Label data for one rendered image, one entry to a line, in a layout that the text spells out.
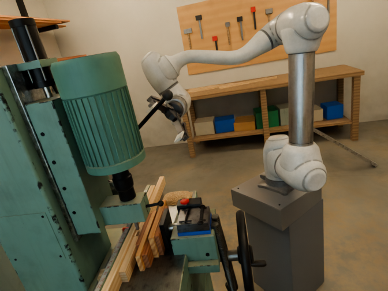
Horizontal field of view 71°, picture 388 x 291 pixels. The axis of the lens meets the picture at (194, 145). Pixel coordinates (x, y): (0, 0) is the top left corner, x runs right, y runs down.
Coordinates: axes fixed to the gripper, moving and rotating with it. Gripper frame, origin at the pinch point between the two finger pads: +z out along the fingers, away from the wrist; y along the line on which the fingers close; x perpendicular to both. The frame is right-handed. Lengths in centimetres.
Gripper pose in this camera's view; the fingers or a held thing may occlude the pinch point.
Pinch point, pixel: (164, 124)
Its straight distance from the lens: 91.5
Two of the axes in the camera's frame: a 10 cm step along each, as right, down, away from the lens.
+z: -1.0, 3.7, -9.2
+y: -6.6, -7.2, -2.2
